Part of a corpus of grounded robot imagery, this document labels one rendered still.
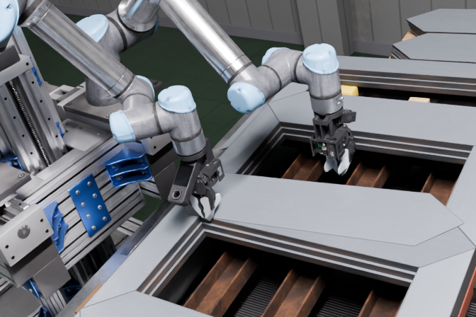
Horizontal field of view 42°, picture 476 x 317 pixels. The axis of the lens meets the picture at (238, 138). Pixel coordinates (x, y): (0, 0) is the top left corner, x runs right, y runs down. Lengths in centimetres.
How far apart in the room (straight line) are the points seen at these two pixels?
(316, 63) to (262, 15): 314
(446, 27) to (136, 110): 129
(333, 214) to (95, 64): 65
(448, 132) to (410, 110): 16
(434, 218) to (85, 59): 86
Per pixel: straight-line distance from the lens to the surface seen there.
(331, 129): 149
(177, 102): 137
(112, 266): 185
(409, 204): 151
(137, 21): 184
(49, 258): 174
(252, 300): 179
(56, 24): 145
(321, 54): 141
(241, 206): 159
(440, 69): 204
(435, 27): 236
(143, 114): 140
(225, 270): 171
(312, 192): 158
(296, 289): 161
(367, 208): 151
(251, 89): 139
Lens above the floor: 184
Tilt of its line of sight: 32 degrees down
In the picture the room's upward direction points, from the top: 14 degrees counter-clockwise
